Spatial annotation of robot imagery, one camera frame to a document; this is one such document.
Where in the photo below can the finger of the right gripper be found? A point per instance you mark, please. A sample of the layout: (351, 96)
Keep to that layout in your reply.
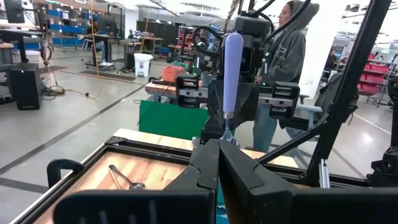
(250, 99)
(215, 99)

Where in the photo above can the black spoon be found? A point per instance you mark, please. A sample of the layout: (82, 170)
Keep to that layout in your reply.
(136, 186)

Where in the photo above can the green board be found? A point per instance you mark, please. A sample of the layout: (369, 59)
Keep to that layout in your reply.
(168, 119)

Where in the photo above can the orange crate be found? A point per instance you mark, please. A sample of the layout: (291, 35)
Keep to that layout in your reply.
(171, 74)

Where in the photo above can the person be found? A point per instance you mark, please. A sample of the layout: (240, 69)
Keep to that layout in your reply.
(289, 53)
(331, 60)

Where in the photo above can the black frame clamp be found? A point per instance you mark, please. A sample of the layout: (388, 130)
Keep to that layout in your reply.
(62, 163)

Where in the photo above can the red shelving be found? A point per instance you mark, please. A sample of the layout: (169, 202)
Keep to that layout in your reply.
(373, 77)

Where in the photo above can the white trash bin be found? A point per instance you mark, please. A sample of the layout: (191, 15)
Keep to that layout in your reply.
(143, 65)

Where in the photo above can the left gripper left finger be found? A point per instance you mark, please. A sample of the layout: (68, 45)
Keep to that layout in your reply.
(140, 208)

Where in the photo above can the black speaker box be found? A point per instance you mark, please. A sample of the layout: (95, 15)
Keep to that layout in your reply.
(25, 87)

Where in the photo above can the dark monitor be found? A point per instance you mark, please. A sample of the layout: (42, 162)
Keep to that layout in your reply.
(14, 11)

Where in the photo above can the teal plastic bin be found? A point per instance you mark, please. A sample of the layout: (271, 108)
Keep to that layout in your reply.
(221, 216)

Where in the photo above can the shelving with blue bins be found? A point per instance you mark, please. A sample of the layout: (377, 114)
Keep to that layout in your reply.
(66, 29)

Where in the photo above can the dark office chair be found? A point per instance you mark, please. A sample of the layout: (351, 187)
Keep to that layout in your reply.
(326, 96)

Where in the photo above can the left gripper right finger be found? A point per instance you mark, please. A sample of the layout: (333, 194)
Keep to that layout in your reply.
(280, 205)

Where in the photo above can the wooden work table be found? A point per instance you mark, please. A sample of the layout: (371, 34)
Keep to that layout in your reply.
(158, 88)

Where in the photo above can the black aluminium table frame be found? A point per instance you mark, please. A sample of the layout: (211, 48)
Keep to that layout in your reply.
(351, 81)

